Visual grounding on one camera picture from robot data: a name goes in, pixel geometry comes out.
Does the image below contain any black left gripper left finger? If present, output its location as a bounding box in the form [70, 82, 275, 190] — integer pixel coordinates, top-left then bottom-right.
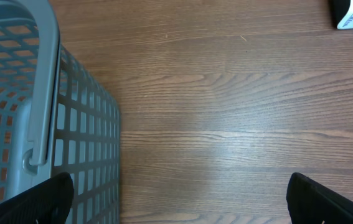
[0, 172, 74, 223]

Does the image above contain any dark grey plastic basket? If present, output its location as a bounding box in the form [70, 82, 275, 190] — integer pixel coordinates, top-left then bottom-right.
[0, 0, 121, 223]

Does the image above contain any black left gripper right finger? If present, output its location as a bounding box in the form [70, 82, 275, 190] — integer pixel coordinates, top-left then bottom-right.
[286, 172, 353, 224]

